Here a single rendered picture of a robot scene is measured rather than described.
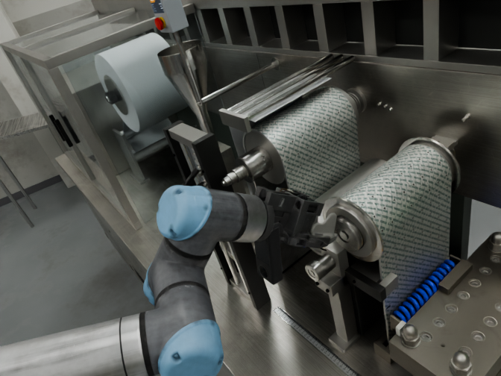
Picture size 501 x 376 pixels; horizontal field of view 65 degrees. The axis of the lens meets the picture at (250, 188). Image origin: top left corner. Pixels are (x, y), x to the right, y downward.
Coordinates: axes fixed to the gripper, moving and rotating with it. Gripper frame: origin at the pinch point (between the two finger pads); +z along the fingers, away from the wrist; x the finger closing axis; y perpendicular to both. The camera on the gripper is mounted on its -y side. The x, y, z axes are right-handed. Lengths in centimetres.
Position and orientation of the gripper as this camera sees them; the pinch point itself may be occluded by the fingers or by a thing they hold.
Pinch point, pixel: (326, 236)
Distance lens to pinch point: 77.6
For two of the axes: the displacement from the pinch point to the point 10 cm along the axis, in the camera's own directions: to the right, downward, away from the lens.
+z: 7.5, 1.2, 6.5
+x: -5.9, -3.2, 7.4
